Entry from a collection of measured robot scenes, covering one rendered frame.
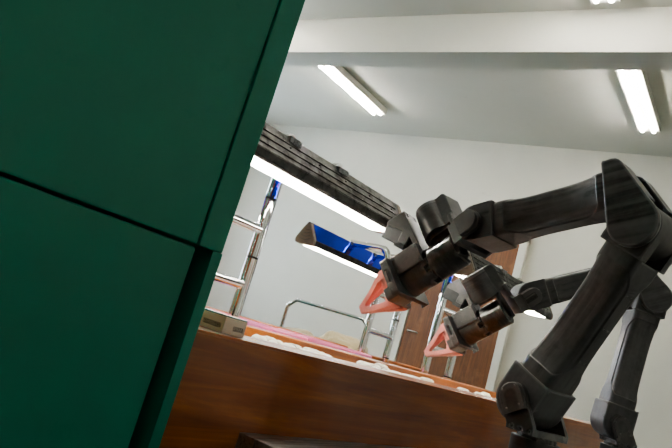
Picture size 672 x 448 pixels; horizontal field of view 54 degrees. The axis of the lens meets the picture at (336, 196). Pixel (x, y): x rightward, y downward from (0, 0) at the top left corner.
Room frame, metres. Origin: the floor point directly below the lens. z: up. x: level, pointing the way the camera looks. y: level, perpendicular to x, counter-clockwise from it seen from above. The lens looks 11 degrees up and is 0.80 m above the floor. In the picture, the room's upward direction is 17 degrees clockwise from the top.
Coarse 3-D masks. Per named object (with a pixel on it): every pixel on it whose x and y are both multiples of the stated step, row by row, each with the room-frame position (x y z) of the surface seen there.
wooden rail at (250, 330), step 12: (276, 336) 1.39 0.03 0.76; (288, 336) 1.45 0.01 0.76; (312, 348) 1.49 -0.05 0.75; (324, 348) 1.52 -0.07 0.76; (348, 360) 1.60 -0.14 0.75; (372, 360) 1.67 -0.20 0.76; (408, 372) 1.81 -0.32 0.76; (420, 372) 1.86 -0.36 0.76; (444, 384) 1.97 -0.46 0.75; (456, 384) 2.03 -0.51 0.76; (468, 384) 2.20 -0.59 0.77; (492, 396) 2.24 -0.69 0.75
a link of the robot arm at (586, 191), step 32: (608, 160) 0.81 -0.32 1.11; (544, 192) 0.90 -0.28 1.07; (576, 192) 0.86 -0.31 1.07; (608, 192) 0.80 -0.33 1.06; (640, 192) 0.77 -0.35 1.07; (480, 224) 0.97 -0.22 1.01; (512, 224) 0.93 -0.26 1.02; (544, 224) 0.90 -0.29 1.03; (576, 224) 0.88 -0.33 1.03; (608, 224) 0.79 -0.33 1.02; (640, 224) 0.76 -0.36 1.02
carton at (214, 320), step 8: (208, 312) 0.76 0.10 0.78; (216, 312) 0.76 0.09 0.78; (208, 320) 0.76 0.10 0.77; (216, 320) 0.75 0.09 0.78; (224, 320) 0.75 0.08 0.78; (232, 320) 0.75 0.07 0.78; (240, 320) 0.76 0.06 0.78; (216, 328) 0.75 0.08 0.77; (224, 328) 0.75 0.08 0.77; (232, 328) 0.76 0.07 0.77; (240, 328) 0.76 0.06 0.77; (240, 336) 0.77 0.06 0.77
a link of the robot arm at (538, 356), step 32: (608, 256) 0.80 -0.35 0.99; (640, 256) 0.77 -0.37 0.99; (608, 288) 0.80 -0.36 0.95; (640, 288) 0.81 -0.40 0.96; (576, 320) 0.83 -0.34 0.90; (608, 320) 0.81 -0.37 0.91; (544, 352) 0.85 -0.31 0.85; (576, 352) 0.83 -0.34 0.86; (544, 384) 0.84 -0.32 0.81; (576, 384) 0.86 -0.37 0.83; (544, 416) 0.86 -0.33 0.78
